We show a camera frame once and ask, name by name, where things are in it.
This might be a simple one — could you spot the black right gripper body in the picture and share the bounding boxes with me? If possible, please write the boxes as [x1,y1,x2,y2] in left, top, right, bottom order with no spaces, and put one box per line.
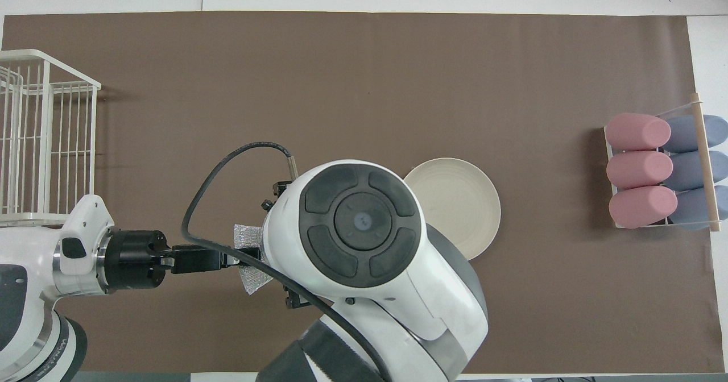
[261,180,311,310]

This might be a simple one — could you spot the pink plastic cup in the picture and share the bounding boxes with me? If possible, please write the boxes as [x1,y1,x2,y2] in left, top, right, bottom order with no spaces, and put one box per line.
[606,151,674,190]
[605,113,672,151]
[609,186,679,229]

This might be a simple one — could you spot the blue plastic cup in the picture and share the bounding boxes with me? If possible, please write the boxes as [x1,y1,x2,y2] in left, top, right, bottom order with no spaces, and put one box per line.
[663,151,728,192]
[663,115,728,153]
[668,186,728,230]

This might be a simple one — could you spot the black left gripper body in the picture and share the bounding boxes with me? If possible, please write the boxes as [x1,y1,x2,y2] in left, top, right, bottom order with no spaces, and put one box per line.
[104,230,225,290]

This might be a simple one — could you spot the wire cup rack wooden handle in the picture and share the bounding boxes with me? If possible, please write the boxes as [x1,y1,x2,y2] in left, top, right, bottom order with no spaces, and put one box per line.
[603,92,723,233]

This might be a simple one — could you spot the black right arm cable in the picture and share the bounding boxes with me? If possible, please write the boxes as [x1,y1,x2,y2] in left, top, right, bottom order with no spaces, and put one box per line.
[181,141,399,382]

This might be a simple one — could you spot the white wire dish rack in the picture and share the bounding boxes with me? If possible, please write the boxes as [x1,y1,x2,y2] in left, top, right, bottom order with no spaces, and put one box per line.
[0,48,102,227]

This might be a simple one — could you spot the cream round plate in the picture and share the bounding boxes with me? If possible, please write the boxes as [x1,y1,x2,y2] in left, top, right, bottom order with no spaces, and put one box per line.
[403,158,502,261]

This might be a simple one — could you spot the brown table mat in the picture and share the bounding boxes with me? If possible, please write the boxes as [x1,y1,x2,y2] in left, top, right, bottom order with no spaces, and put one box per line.
[0,11,718,374]

